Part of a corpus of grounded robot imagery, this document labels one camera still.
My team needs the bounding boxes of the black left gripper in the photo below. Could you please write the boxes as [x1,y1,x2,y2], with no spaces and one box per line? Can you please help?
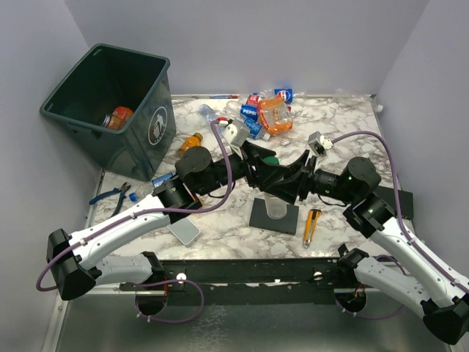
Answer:
[198,140,290,197]

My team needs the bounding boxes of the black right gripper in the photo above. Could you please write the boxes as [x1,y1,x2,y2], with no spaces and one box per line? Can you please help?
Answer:
[267,149,357,204]

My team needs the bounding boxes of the blue label bottle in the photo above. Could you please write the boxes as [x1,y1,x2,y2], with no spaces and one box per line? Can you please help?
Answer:
[243,118,270,141]
[129,172,174,202]

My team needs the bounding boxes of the big orange bottle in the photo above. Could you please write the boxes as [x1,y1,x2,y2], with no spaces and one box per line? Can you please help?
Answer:
[257,96,293,136]

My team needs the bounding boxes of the large orange label bottle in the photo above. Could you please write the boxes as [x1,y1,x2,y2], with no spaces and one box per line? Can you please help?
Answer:
[107,106,133,130]

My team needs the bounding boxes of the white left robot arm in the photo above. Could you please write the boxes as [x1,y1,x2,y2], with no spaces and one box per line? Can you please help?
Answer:
[44,142,299,301]

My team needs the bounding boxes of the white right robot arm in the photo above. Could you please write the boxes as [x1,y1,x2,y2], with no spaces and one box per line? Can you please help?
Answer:
[261,156,468,345]

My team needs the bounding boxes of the dark green plastic bin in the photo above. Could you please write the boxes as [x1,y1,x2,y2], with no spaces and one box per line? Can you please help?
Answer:
[40,44,176,181]

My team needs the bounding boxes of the yellow utility knife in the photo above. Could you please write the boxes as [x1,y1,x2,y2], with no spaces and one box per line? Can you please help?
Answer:
[303,209,322,249]

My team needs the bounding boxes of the black rectangular box centre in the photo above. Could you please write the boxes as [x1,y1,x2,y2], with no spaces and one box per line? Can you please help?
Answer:
[248,198,299,235]

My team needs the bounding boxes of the pepsi bottle upper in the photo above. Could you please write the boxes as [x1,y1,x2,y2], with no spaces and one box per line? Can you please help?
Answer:
[224,100,258,122]

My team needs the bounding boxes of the pepsi bottle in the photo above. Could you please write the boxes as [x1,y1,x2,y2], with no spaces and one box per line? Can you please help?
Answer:
[224,100,258,122]
[258,88,307,104]

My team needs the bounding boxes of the red label bottle at back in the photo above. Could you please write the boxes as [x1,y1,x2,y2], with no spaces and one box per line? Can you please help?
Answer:
[242,94,261,107]

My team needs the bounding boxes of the small orange juice bottle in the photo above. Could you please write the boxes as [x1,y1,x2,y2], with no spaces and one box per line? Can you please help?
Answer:
[178,133,203,155]

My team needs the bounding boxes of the clear crushed water bottle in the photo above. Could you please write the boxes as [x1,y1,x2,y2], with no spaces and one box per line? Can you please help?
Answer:
[199,104,218,123]

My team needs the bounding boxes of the pepsi bottle at back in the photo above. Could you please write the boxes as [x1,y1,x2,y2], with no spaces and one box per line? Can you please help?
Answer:
[258,88,307,104]

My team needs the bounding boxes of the white grey rectangular case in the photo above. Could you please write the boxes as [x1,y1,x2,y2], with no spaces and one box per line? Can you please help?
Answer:
[168,218,201,246]

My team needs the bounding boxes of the black box right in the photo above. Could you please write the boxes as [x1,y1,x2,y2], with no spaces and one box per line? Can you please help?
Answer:
[375,186,414,221]

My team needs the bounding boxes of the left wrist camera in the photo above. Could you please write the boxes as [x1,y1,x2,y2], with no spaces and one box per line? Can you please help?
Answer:
[218,120,250,148]

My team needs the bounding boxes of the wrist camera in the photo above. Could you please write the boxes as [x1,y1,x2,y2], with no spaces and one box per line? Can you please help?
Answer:
[218,120,250,148]
[308,131,334,164]

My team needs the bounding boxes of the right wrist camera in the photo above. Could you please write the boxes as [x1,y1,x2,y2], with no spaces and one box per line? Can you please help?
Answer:
[308,131,334,164]

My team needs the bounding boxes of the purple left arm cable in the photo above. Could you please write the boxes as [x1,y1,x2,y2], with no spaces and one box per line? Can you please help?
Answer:
[35,119,235,324]

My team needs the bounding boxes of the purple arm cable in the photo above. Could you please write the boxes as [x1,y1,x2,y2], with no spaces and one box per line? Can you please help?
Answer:
[329,131,469,320]
[35,119,235,324]

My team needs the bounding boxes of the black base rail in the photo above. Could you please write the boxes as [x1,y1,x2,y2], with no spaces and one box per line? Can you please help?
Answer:
[119,256,382,307]

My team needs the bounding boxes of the blue handled pliers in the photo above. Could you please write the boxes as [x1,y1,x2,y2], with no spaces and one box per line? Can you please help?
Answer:
[89,182,131,217]

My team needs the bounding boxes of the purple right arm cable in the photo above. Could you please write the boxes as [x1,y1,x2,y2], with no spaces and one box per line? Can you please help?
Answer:
[329,131,469,320]

